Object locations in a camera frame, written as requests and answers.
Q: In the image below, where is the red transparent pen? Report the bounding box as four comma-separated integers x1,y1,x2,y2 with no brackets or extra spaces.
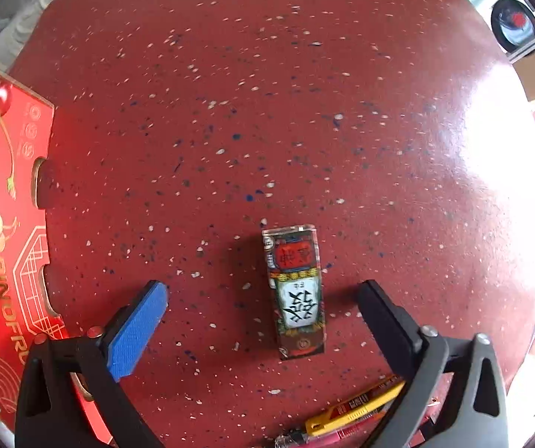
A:
272,411,385,448

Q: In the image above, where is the yellow utility blade case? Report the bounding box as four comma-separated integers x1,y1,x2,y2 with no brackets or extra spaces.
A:
305,375,405,436

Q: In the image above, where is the red cardboard fruit box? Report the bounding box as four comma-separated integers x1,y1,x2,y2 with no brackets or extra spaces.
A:
0,65,115,446

